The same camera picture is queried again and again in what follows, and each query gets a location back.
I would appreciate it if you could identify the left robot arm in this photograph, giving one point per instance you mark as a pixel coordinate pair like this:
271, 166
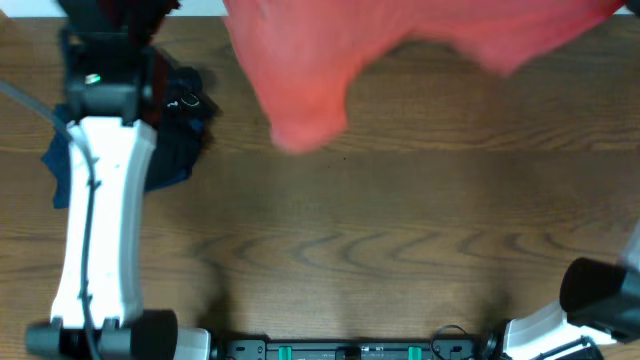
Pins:
115, 84

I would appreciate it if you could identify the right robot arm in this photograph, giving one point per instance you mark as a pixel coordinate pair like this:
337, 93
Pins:
598, 306

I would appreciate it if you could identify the black printed jersey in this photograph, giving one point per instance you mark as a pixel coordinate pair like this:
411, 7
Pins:
185, 97

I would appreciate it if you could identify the navy blue t-shirt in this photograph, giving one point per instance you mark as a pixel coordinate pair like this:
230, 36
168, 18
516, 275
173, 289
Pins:
55, 165

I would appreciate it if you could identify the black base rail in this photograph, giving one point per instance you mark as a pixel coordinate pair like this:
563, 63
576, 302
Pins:
447, 343

